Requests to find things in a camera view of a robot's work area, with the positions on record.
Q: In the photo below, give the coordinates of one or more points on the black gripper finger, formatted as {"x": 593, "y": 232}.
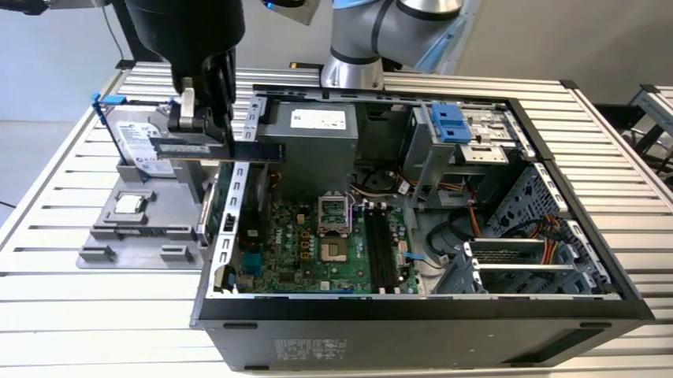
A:
{"x": 220, "y": 102}

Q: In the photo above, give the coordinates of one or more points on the dark RAM stick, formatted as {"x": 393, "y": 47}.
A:
{"x": 252, "y": 151}
{"x": 142, "y": 235}

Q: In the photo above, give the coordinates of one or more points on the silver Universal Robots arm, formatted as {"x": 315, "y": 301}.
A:
{"x": 357, "y": 35}

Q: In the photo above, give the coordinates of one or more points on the white-clipped RAM slot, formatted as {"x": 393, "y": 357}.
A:
{"x": 391, "y": 248}
{"x": 377, "y": 248}

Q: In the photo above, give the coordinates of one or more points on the black table corner cap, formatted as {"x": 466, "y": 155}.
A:
{"x": 124, "y": 64}
{"x": 568, "y": 84}

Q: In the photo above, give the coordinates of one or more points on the grey power supply unit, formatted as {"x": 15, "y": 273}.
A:
{"x": 310, "y": 130}

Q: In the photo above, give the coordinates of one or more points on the hard disk in blue carrier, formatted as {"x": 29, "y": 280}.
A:
{"x": 128, "y": 126}

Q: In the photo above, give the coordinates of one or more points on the black yellow-tipped connector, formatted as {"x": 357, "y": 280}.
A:
{"x": 307, "y": 65}

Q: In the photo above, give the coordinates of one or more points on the green graphics card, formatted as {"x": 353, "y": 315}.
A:
{"x": 219, "y": 197}

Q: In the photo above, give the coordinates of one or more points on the grey parts rack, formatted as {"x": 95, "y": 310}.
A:
{"x": 158, "y": 204}

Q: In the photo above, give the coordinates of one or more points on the silver CPU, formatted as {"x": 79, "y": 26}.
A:
{"x": 128, "y": 204}

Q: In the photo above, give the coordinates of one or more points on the green motherboard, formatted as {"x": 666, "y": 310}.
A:
{"x": 294, "y": 220}

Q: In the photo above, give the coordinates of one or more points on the black round fan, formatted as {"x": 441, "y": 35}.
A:
{"x": 375, "y": 182}

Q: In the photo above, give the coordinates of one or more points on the thin locking lever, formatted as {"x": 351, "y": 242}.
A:
{"x": 350, "y": 216}

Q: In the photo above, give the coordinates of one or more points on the silver optical drive cage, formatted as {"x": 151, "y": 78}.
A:
{"x": 421, "y": 157}

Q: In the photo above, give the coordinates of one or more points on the blue expansion slot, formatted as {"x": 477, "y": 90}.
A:
{"x": 252, "y": 263}

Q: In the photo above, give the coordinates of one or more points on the blue drive latch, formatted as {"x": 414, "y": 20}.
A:
{"x": 446, "y": 122}

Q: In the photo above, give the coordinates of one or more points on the CPU socket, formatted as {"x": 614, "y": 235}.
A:
{"x": 334, "y": 252}

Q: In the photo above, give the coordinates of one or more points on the black square chipset chip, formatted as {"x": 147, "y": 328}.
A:
{"x": 286, "y": 277}

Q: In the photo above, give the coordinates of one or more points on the pale blue pull tab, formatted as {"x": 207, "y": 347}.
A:
{"x": 415, "y": 256}

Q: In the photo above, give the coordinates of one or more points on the grey disk bay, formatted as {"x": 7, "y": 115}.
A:
{"x": 521, "y": 267}

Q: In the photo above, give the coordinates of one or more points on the black and grey PC case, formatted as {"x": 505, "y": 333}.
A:
{"x": 421, "y": 338}

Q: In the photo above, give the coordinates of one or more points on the metal slat side table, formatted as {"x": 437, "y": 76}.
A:
{"x": 657, "y": 106}

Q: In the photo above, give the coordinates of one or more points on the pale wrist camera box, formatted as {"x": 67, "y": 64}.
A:
{"x": 296, "y": 10}

